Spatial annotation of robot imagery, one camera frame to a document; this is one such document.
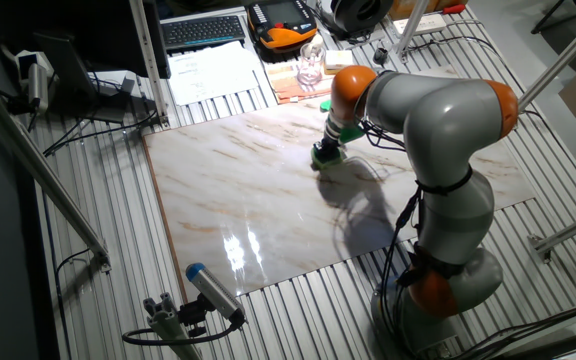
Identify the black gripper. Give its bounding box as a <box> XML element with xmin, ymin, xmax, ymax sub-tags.
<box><xmin>314</xmin><ymin>138</ymin><xmax>342</xmax><ymax>161</ymax></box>

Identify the green sponge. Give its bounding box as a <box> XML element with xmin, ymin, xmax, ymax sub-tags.
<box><xmin>310</xmin><ymin>143</ymin><xmax>348</xmax><ymax>172</ymax></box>

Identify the white yellow sponge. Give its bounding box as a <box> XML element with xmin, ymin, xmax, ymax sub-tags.
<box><xmin>323</xmin><ymin>49</ymin><xmax>355</xmax><ymax>71</ymax></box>

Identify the orange striped cloth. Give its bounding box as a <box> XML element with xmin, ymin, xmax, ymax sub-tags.
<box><xmin>266</xmin><ymin>59</ymin><xmax>337</xmax><ymax>105</ymax></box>

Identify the clear glass beaker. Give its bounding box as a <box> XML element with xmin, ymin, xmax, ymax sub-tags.
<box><xmin>296</xmin><ymin>42</ymin><xmax>326</xmax><ymax>86</ymax></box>

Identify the orange black teach pendant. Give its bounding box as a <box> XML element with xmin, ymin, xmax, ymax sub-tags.
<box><xmin>246</xmin><ymin>0</ymin><xmax>318</xmax><ymax>51</ymax></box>

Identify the printed white paper sheet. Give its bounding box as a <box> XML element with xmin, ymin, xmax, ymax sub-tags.
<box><xmin>167</xmin><ymin>40</ymin><xmax>261</xmax><ymax>107</ymax></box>

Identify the black round fan housing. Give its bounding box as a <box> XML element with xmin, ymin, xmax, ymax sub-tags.
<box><xmin>328</xmin><ymin>0</ymin><xmax>395</xmax><ymax>35</ymax></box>

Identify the brown cardboard box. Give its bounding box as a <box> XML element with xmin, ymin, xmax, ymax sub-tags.
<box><xmin>387</xmin><ymin>0</ymin><xmax>469</xmax><ymax>21</ymax></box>

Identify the white power strip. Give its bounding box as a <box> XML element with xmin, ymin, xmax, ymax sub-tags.
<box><xmin>392</xmin><ymin>13</ymin><xmax>448</xmax><ymax>36</ymax></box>

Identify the black keyboard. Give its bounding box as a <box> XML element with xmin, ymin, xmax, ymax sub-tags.
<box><xmin>161</xmin><ymin>14</ymin><xmax>247</xmax><ymax>51</ymax></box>

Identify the black computer monitor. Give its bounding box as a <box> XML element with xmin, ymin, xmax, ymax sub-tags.
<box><xmin>0</xmin><ymin>0</ymin><xmax>172</xmax><ymax>81</ymax></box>

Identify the black monitor stand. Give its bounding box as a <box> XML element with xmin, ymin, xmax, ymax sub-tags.
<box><xmin>33</xmin><ymin>32</ymin><xmax>137</xmax><ymax>125</ymax></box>

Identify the black wrist cable bundle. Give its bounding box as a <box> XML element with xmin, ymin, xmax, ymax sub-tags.
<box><xmin>356</xmin><ymin>117</ymin><xmax>409</xmax><ymax>154</ymax></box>

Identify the black cable with inline connector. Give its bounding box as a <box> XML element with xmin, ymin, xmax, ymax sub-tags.
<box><xmin>378</xmin><ymin>187</ymin><xmax>425</xmax><ymax>346</ymax></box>

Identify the aluminium frame beam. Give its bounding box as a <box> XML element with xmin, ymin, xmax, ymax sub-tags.
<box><xmin>127</xmin><ymin>0</ymin><xmax>171</xmax><ymax>129</ymax></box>
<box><xmin>396</xmin><ymin>0</ymin><xmax>430</xmax><ymax>62</ymax></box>
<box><xmin>516</xmin><ymin>3</ymin><xmax>576</xmax><ymax>114</ymax></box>
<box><xmin>0</xmin><ymin>69</ymin><xmax>113</xmax><ymax>274</ymax></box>
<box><xmin>527</xmin><ymin>203</ymin><xmax>576</xmax><ymax>265</ymax></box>

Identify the silver camera with blue cap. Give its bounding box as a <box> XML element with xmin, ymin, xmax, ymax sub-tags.
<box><xmin>185</xmin><ymin>262</ymin><xmax>248</xmax><ymax>326</ymax></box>

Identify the aluminium camera mount profile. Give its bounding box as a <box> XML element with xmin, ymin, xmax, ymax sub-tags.
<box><xmin>142</xmin><ymin>292</ymin><xmax>204</xmax><ymax>360</ymax></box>

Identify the black camera cable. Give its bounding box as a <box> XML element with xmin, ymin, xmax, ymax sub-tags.
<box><xmin>121</xmin><ymin>319</ymin><xmax>245</xmax><ymax>347</ymax></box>

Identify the black floor cable bundle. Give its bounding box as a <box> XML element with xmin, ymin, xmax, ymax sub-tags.
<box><xmin>442</xmin><ymin>294</ymin><xmax>576</xmax><ymax>360</ymax></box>

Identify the grey camera on mount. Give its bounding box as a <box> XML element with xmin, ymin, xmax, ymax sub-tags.
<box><xmin>15</xmin><ymin>49</ymin><xmax>52</xmax><ymax>115</ymax></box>

